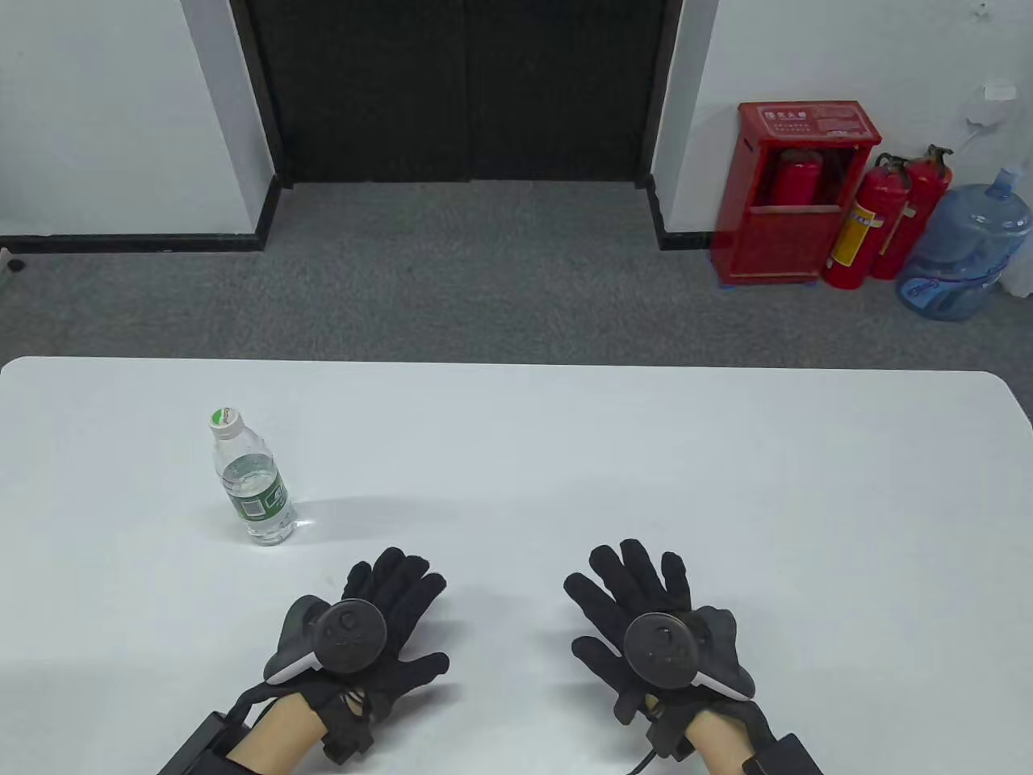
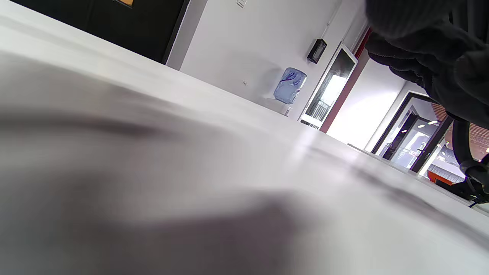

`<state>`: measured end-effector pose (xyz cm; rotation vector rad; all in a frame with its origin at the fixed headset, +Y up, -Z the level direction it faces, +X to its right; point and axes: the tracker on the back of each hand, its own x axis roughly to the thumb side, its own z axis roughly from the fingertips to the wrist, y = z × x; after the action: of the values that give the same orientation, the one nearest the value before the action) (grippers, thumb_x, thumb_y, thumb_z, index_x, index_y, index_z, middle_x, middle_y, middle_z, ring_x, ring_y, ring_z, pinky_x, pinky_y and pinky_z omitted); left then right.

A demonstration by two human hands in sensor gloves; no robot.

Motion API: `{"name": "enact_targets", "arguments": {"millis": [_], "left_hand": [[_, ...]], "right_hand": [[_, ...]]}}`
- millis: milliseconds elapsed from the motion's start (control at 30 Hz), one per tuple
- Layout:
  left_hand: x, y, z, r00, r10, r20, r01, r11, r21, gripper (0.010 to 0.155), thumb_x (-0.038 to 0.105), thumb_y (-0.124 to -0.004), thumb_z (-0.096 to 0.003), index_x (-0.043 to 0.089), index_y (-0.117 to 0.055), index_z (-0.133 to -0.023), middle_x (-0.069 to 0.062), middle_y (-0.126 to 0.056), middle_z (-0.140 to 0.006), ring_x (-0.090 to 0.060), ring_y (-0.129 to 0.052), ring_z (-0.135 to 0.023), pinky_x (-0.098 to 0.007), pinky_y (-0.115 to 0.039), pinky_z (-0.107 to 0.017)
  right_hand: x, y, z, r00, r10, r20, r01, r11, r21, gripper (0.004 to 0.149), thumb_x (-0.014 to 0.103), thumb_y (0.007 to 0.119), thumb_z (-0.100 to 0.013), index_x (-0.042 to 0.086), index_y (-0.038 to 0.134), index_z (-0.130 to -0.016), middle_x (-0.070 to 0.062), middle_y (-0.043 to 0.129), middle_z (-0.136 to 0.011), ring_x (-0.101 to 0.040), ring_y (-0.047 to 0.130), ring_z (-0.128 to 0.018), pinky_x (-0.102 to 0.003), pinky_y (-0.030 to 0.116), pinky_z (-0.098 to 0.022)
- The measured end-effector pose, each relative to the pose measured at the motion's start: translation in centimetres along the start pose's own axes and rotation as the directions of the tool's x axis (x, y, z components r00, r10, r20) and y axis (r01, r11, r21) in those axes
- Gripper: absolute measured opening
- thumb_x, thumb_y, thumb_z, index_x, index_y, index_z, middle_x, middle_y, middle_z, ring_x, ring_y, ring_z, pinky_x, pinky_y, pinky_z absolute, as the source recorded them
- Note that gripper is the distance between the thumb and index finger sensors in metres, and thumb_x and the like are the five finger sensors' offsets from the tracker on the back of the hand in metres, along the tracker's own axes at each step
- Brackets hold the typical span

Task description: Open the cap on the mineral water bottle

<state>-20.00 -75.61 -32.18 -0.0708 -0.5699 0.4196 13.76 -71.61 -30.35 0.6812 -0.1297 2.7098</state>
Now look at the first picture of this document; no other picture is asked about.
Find black double door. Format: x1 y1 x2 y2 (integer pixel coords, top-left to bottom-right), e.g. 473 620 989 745
230 0 685 186

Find black right wrist box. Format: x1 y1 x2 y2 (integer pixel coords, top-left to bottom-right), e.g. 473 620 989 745
742 733 824 775

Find person's left forearm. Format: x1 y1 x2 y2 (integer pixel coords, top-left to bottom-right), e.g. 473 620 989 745
226 694 328 775

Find black left hand controller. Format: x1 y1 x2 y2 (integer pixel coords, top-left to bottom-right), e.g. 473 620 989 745
265 596 387 687

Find white wall fixture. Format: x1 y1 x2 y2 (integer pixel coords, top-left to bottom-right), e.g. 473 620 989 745
967 79 1016 130

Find person's right forearm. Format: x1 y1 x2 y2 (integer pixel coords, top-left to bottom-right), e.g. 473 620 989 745
686 710 761 775

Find person's right hand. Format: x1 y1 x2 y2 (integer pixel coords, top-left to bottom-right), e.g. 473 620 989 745
563 539 767 760

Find black wrist box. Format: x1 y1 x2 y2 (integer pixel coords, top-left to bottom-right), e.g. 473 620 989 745
742 733 824 775
157 709 243 775

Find red fire extinguisher cabinet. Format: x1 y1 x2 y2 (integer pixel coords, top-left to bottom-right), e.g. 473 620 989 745
710 101 883 288

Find red extinguisher yellow label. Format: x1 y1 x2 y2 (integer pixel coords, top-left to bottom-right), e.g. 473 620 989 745
822 153 913 290

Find clear mineral water bottle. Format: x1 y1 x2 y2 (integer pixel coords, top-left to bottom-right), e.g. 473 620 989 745
210 408 298 547

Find person's left hand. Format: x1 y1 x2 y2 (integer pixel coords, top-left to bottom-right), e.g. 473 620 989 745
266 547 450 765

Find red fire extinguisher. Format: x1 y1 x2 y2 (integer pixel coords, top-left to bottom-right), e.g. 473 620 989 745
870 145 955 281

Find red extinguisher inside cabinet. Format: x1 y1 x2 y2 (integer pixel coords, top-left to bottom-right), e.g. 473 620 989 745
767 149 824 207

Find black left glove cable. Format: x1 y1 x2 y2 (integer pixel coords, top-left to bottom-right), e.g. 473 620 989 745
226 681 303 727

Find black left wrist box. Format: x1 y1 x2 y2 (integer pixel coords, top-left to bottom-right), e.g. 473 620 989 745
157 709 243 775

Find large blue water jug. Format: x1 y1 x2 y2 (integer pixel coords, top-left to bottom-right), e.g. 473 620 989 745
896 167 1032 321

